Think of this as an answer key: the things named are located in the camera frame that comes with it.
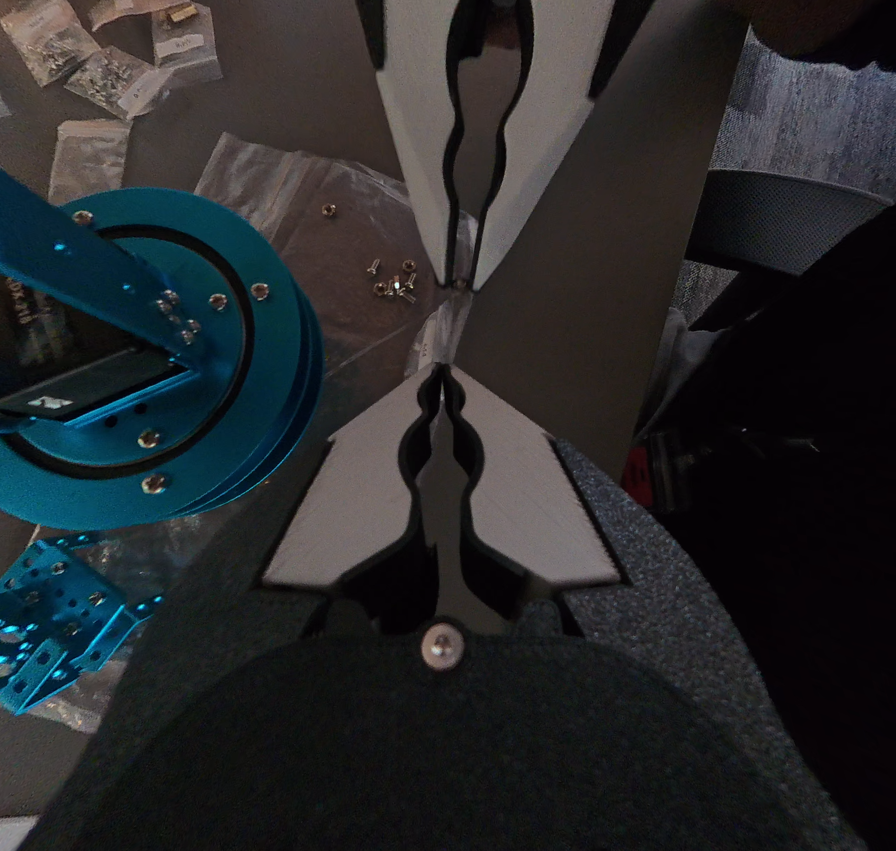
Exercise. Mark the small clear screw bag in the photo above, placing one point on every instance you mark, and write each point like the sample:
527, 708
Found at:
441, 333

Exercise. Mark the dark grey desk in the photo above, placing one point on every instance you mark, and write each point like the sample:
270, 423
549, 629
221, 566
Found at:
595, 270

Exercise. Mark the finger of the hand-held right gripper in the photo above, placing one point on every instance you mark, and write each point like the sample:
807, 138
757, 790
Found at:
553, 95
416, 95

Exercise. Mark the loose silver screws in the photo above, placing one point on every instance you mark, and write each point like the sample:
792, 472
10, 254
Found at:
394, 283

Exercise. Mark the blue metal bracket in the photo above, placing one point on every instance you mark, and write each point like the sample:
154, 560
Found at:
63, 620

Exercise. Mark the blue toy robot arm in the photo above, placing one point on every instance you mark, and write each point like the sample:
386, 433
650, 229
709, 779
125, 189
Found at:
140, 389

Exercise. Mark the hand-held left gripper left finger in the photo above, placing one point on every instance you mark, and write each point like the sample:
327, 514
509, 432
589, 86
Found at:
343, 508

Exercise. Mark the red badge card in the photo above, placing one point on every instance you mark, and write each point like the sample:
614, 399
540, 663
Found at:
635, 476

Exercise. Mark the pile of small parts bags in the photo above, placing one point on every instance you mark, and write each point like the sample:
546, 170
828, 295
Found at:
105, 74

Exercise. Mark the large clear plastic bag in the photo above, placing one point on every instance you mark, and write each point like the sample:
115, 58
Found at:
336, 235

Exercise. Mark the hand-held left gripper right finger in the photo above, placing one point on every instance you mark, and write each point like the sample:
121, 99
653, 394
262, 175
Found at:
546, 515

